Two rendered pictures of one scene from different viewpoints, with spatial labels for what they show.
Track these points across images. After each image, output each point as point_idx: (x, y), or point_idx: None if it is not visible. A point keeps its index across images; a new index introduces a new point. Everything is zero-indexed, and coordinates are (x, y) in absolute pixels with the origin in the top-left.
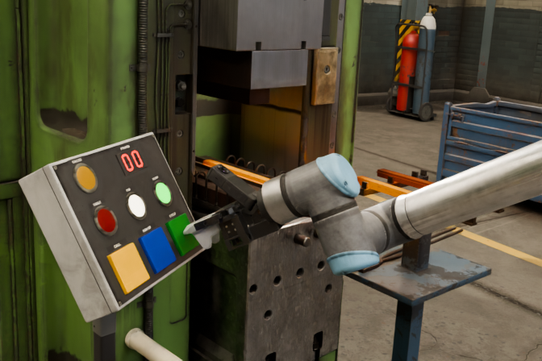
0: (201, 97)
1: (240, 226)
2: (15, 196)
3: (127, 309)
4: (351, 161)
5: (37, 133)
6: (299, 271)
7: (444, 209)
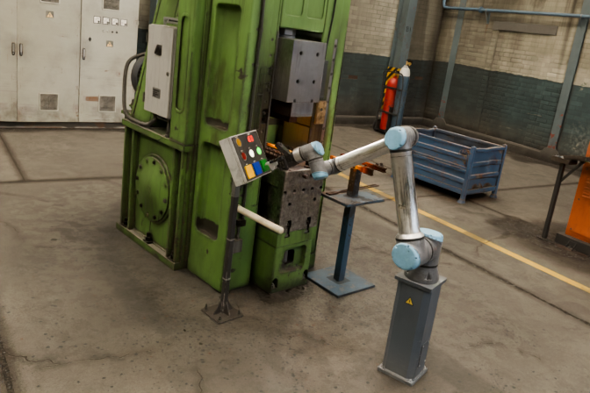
0: None
1: (284, 162)
2: (190, 151)
3: None
4: (329, 149)
5: (204, 126)
6: (303, 189)
7: (348, 160)
